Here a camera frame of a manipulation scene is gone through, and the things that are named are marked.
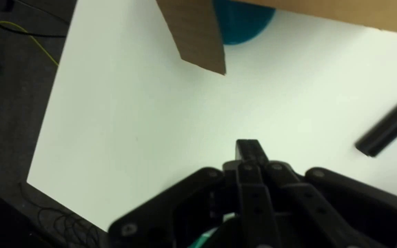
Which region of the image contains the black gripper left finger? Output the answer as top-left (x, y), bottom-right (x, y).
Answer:
top-left (108, 138), bottom-right (262, 248)

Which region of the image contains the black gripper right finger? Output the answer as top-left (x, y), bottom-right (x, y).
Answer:
top-left (248, 138), bottom-right (397, 248)

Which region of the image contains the brown cardboard shipping box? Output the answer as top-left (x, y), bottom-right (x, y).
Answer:
top-left (156, 0), bottom-right (397, 76)

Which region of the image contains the small black block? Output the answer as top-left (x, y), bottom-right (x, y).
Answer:
top-left (354, 102), bottom-right (397, 158)

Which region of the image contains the teal pot with handles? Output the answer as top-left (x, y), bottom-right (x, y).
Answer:
top-left (212, 0), bottom-right (277, 47)

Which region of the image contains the yellow floor cable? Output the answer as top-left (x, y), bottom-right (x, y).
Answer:
top-left (0, 19), bottom-right (61, 67)

